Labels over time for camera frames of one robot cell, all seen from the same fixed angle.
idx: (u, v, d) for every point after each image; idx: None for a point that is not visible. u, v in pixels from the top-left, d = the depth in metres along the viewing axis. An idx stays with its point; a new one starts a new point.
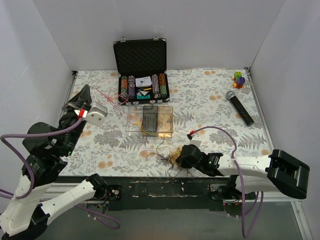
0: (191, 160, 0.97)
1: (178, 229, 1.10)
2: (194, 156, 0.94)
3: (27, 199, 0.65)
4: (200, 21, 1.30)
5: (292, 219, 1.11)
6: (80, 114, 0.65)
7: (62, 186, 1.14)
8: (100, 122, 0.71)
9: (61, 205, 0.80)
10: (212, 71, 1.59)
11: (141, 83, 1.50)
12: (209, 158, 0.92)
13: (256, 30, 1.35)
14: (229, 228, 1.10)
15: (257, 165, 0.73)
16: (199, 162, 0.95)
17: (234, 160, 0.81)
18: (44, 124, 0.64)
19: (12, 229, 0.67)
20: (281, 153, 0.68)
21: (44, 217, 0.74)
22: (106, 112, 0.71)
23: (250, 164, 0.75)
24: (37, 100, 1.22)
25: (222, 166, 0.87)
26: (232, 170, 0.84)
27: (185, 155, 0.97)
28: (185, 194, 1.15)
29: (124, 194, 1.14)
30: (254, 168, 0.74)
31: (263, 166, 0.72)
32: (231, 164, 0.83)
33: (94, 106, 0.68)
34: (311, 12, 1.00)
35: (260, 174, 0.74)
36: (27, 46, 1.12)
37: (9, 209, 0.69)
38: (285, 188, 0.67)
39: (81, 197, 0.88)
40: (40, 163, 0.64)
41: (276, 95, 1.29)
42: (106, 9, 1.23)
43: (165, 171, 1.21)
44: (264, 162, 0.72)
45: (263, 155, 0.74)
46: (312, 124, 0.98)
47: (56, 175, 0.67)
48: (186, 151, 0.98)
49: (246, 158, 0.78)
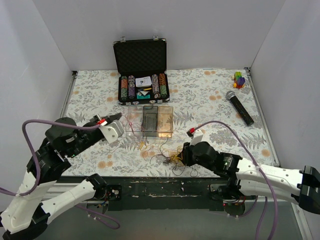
0: (203, 159, 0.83)
1: (178, 229, 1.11)
2: (209, 156, 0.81)
3: (31, 196, 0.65)
4: (200, 21, 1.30)
5: (292, 219, 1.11)
6: (99, 122, 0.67)
7: (62, 186, 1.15)
8: (110, 140, 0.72)
9: (61, 204, 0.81)
10: (212, 71, 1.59)
11: (141, 83, 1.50)
12: (226, 160, 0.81)
13: (256, 30, 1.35)
14: (228, 228, 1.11)
15: (287, 179, 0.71)
16: (211, 162, 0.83)
17: (259, 168, 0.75)
18: (71, 119, 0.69)
19: (13, 227, 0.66)
20: (314, 171, 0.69)
21: (44, 216, 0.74)
22: (121, 134, 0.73)
23: (279, 176, 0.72)
24: (37, 100, 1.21)
25: (243, 171, 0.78)
26: (254, 177, 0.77)
27: (198, 153, 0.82)
28: (185, 194, 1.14)
29: (124, 194, 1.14)
30: (282, 181, 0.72)
31: (294, 181, 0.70)
32: (255, 171, 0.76)
33: (114, 123, 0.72)
34: (311, 12, 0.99)
35: (286, 188, 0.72)
36: (27, 46, 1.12)
37: (10, 206, 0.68)
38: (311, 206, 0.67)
39: (81, 197, 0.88)
40: (48, 160, 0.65)
41: (276, 96, 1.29)
42: (105, 9, 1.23)
43: (165, 171, 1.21)
44: (295, 177, 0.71)
45: (292, 170, 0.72)
46: (312, 124, 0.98)
47: (60, 173, 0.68)
48: (200, 150, 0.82)
49: (272, 169, 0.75)
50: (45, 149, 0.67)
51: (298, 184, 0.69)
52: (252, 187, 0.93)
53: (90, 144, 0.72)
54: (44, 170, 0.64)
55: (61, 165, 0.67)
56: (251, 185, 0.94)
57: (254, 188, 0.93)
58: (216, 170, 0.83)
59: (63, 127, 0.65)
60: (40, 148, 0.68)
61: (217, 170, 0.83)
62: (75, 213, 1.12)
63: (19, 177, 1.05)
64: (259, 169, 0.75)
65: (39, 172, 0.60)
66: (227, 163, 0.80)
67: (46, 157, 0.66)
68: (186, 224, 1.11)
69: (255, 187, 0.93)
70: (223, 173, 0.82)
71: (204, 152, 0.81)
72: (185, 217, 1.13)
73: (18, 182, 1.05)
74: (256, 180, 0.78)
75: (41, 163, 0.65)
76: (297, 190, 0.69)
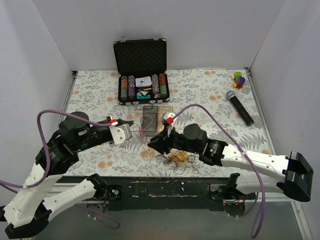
0: (192, 143, 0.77)
1: (178, 229, 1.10)
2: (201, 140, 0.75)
3: (38, 188, 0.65)
4: (200, 21, 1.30)
5: (292, 219, 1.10)
6: (110, 121, 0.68)
7: (62, 186, 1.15)
8: (117, 141, 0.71)
9: (62, 201, 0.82)
10: (212, 71, 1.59)
11: (141, 83, 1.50)
12: (211, 146, 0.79)
13: (256, 30, 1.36)
14: (229, 228, 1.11)
15: (272, 165, 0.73)
16: (199, 147, 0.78)
17: (245, 154, 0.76)
18: (84, 114, 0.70)
19: (17, 220, 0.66)
20: (300, 157, 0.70)
21: (46, 212, 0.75)
22: (129, 137, 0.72)
23: (265, 163, 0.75)
24: (37, 100, 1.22)
25: (228, 157, 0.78)
26: (238, 164, 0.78)
27: (191, 136, 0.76)
28: (185, 194, 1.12)
29: (125, 194, 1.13)
30: (268, 168, 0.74)
31: (280, 168, 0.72)
32: (240, 157, 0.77)
33: (124, 125, 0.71)
34: (310, 12, 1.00)
35: (271, 174, 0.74)
36: (27, 46, 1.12)
37: (16, 199, 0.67)
38: (295, 192, 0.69)
39: (82, 196, 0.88)
40: (58, 152, 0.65)
41: (276, 95, 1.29)
42: (106, 9, 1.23)
43: (165, 171, 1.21)
44: (280, 164, 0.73)
45: (279, 157, 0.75)
46: (312, 124, 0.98)
47: (68, 167, 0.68)
48: (193, 133, 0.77)
49: (259, 155, 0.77)
50: (54, 142, 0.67)
51: (284, 170, 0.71)
52: (245, 183, 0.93)
53: (97, 142, 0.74)
54: (53, 163, 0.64)
55: (71, 158, 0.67)
56: (245, 181, 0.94)
57: (247, 184, 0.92)
58: (201, 155, 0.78)
59: (77, 120, 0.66)
60: (49, 141, 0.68)
61: (202, 155, 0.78)
62: (75, 213, 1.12)
63: (19, 177, 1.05)
64: (244, 155, 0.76)
65: (49, 163, 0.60)
66: (213, 149, 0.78)
67: (56, 150, 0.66)
68: (186, 225, 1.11)
69: (248, 182, 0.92)
70: (207, 159, 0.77)
71: (197, 136, 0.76)
72: (185, 217, 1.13)
73: (19, 182, 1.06)
74: (242, 166, 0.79)
75: (51, 154, 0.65)
76: (282, 176, 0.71)
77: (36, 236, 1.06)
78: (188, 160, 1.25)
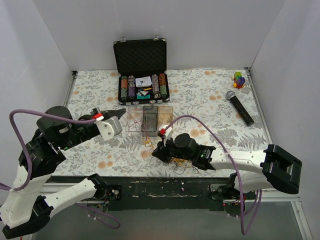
0: (184, 151, 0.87)
1: (178, 229, 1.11)
2: (190, 148, 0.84)
3: (26, 190, 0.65)
4: (201, 21, 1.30)
5: (292, 219, 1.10)
6: (95, 117, 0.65)
7: (61, 186, 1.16)
8: (106, 137, 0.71)
9: (64, 199, 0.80)
10: (212, 71, 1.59)
11: (141, 83, 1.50)
12: (201, 151, 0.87)
13: (256, 30, 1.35)
14: (229, 228, 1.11)
15: (252, 160, 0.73)
16: (191, 154, 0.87)
17: (228, 154, 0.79)
18: (66, 109, 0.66)
19: (12, 221, 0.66)
20: (277, 148, 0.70)
21: (48, 209, 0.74)
22: (118, 132, 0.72)
23: (245, 158, 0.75)
24: (37, 101, 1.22)
25: (215, 159, 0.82)
26: (225, 164, 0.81)
27: (180, 145, 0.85)
28: (185, 194, 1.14)
29: (124, 194, 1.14)
30: (248, 163, 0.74)
31: (258, 161, 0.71)
32: (225, 158, 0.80)
33: (111, 119, 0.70)
34: (310, 12, 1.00)
35: (253, 169, 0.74)
36: (27, 47, 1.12)
37: (8, 201, 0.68)
38: (278, 183, 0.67)
39: (83, 194, 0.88)
40: (39, 152, 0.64)
41: (276, 96, 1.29)
42: (106, 9, 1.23)
43: (165, 171, 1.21)
44: (259, 157, 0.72)
45: (258, 150, 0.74)
46: (312, 124, 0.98)
47: (53, 167, 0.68)
48: (182, 141, 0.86)
49: (241, 153, 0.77)
50: (37, 140, 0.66)
51: (262, 163, 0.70)
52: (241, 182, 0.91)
53: (85, 138, 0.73)
54: (35, 163, 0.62)
55: (54, 157, 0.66)
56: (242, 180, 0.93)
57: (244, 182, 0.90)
58: (194, 162, 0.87)
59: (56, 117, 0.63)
60: (31, 140, 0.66)
61: (196, 161, 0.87)
62: (75, 213, 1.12)
63: None
64: (227, 154, 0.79)
65: (31, 166, 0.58)
66: (203, 155, 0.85)
67: (38, 150, 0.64)
68: (186, 225, 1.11)
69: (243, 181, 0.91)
70: (200, 165, 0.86)
71: (186, 144, 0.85)
72: (185, 217, 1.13)
73: None
74: (229, 166, 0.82)
75: (32, 155, 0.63)
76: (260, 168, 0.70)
77: (36, 236, 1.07)
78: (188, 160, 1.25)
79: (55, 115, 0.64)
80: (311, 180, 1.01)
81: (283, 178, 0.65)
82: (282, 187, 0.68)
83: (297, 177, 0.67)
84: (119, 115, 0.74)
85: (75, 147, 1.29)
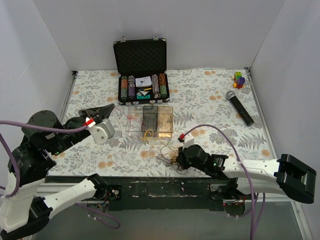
0: (195, 161, 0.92)
1: (178, 229, 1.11)
2: (199, 158, 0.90)
3: (17, 197, 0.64)
4: (200, 21, 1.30)
5: (292, 219, 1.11)
6: (87, 123, 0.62)
7: (62, 186, 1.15)
8: (99, 140, 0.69)
9: (63, 200, 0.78)
10: (212, 71, 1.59)
11: (141, 83, 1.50)
12: (214, 160, 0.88)
13: (256, 30, 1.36)
14: (229, 228, 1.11)
15: (265, 169, 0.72)
16: (202, 164, 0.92)
17: (241, 163, 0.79)
18: (52, 112, 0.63)
19: (8, 226, 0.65)
20: (292, 158, 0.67)
21: (47, 210, 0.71)
22: (111, 135, 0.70)
23: (258, 168, 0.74)
24: (37, 101, 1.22)
25: (228, 168, 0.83)
26: (238, 173, 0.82)
27: (190, 156, 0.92)
28: (185, 194, 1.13)
29: (124, 194, 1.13)
30: (262, 172, 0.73)
31: (272, 171, 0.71)
32: (238, 167, 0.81)
33: (103, 123, 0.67)
34: (310, 13, 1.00)
35: (268, 179, 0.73)
36: (28, 47, 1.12)
37: (3, 206, 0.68)
38: (293, 193, 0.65)
39: (83, 194, 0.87)
40: (27, 158, 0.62)
41: (276, 96, 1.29)
42: (105, 9, 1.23)
43: (165, 171, 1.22)
44: (273, 167, 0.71)
45: (272, 160, 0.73)
46: (312, 124, 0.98)
47: (43, 172, 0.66)
48: (192, 151, 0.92)
49: (254, 162, 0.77)
50: (25, 146, 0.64)
51: (276, 173, 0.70)
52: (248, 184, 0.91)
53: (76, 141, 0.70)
54: (23, 169, 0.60)
55: (43, 164, 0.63)
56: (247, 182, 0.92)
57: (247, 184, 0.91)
58: (206, 171, 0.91)
59: (41, 122, 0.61)
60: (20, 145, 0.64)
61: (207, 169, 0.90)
62: (75, 213, 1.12)
63: None
64: (240, 164, 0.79)
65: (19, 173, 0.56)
66: (216, 164, 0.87)
67: (25, 156, 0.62)
68: (186, 225, 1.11)
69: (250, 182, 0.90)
70: (213, 173, 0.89)
71: (196, 154, 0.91)
72: (185, 217, 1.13)
73: None
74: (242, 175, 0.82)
75: (19, 163, 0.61)
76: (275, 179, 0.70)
77: (36, 236, 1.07)
78: None
79: (41, 120, 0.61)
80: None
81: (299, 189, 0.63)
82: (296, 197, 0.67)
83: (312, 186, 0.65)
84: (106, 114, 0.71)
85: (75, 147, 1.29)
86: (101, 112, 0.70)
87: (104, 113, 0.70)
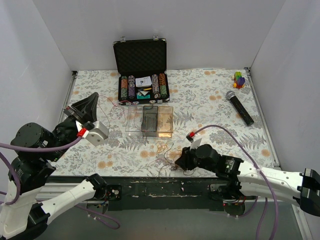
0: (206, 162, 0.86)
1: (178, 229, 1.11)
2: (212, 159, 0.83)
3: (17, 204, 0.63)
4: (200, 21, 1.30)
5: (292, 219, 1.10)
6: (80, 133, 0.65)
7: (62, 186, 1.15)
8: (97, 142, 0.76)
9: (61, 205, 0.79)
10: (212, 71, 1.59)
11: (141, 83, 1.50)
12: (226, 162, 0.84)
13: (256, 31, 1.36)
14: (228, 228, 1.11)
15: (287, 181, 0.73)
16: (213, 164, 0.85)
17: (260, 171, 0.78)
18: (37, 125, 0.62)
19: (7, 232, 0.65)
20: (315, 174, 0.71)
21: (44, 216, 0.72)
22: (106, 136, 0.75)
23: (280, 179, 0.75)
24: (37, 101, 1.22)
25: (244, 174, 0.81)
26: (254, 180, 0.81)
27: (201, 156, 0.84)
28: (185, 193, 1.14)
29: (124, 194, 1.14)
30: (283, 184, 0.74)
31: (295, 184, 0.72)
32: (256, 174, 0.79)
33: (97, 127, 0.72)
34: (311, 12, 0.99)
35: (286, 190, 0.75)
36: (28, 48, 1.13)
37: (2, 212, 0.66)
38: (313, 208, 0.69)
39: (81, 197, 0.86)
40: (26, 167, 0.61)
41: (277, 95, 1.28)
42: (105, 9, 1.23)
43: (165, 171, 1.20)
44: (295, 180, 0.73)
45: (294, 172, 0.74)
46: (312, 124, 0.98)
47: (43, 180, 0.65)
48: (203, 152, 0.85)
49: (274, 172, 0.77)
50: None
51: (298, 186, 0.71)
52: (253, 188, 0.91)
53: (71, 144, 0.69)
54: (23, 178, 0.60)
55: (41, 172, 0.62)
56: (251, 185, 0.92)
57: (254, 189, 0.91)
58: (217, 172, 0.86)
59: (28, 137, 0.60)
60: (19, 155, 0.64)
61: (218, 171, 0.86)
62: (75, 213, 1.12)
63: None
64: (260, 172, 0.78)
65: (18, 183, 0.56)
66: (229, 166, 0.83)
67: (24, 165, 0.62)
68: (186, 224, 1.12)
69: (256, 188, 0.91)
70: (225, 176, 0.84)
71: (208, 154, 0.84)
72: (185, 217, 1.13)
73: None
74: (257, 182, 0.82)
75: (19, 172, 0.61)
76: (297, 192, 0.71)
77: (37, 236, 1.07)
78: None
79: (27, 135, 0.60)
80: None
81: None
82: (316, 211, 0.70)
83: None
84: (92, 110, 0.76)
85: (75, 147, 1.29)
86: (88, 109, 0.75)
87: (91, 108, 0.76)
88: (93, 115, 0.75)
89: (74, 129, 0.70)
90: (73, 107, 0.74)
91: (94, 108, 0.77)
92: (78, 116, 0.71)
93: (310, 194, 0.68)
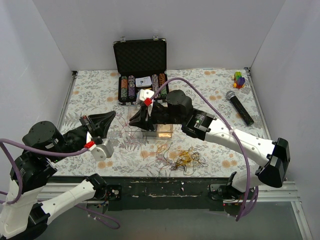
0: (177, 110, 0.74)
1: (178, 228, 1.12)
2: (185, 107, 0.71)
3: (18, 203, 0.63)
4: (200, 21, 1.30)
5: (292, 218, 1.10)
6: (88, 146, 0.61)
7: (62, 186, 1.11)
8: (99, 158, 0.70)
9: (61, 204, 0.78)
10: (212, 71, 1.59)
11: (141, 83, 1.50)
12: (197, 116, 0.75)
13: (255, 31, 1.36)
14: (228, 228, 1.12)
15: (258, 147, 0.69)
16: (183, 116, 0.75)
17: (233, 131, 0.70)
18: (51, 123, 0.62)
19: (8, 232, 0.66)
20: (287, 144, 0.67)
21: (44, 216, 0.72)
22: (109, 154, 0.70)
23: (250, 144, 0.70)
24: (37, 101, 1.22)
25: (214, 132, 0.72)
26: (225, 141, 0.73)
27: (171, 102, 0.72)
28: (185, 193, 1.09)
29: (124, 194, 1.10)
30: (253, 149, 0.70)
31: (265, 151, 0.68)
32: (227, 135, 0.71)
33: (103, 144, 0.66)
34: (311, 12, 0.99)
35: (254, 156, 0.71)
36: (28, 48, 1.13)
37: (3, 212, 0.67)
38: (270, 176, 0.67)
39: (82, 197, 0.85)
40: (29, 166, 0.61)
41: (276, 95, 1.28)
42: (105, 9, 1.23)
43: (165, 171, 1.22)
44: (267, 147, 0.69)
45: (266, 140, 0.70)
46: (312, 124, 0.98)
47: (45, 180, 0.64)
48: (176, 98, 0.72)
49: (246, 136, 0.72)
50: (27, 154, 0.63)
51: (269, 154, 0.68)
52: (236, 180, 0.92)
53: (77, 148, 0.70)
54: (26, 177, 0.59)
55: (44, 172, 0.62)
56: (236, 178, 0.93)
57: (237, 180, 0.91)
58: (184, 126, 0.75)
59: (40, 133, 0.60)
60: (22, 153, 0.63)
61: (186, 125, 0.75)
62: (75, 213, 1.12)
63: None
64: (232, 132, 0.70)
65: (21, 183, 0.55)
66: (199, 121, 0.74)
67: (27, 164, 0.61)
68: (186, 225, 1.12)
69: (239, 178, 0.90)
70: (191, 130, 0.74)
71: (180, 101, 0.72)
72: (185, 217, 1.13)
73: None
74: (226, 144, 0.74)
75: (21, 171, 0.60)
76: (266, 160, 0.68)
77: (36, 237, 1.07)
78: (193, 159, 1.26)
79: (40, 132, 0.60)
80: (311, 179, 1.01)
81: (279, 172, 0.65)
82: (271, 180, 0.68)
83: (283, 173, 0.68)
84: (105, 126, 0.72)
85: None
86: (102, 125, 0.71)
87: (105, 124, 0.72)
88: (105, 132, 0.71)
89: (83, 138, 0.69)
90: (89, 118, 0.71)
91: (109, 126, 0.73)
92: (91, 127, 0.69)
93: (279, 165, 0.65)
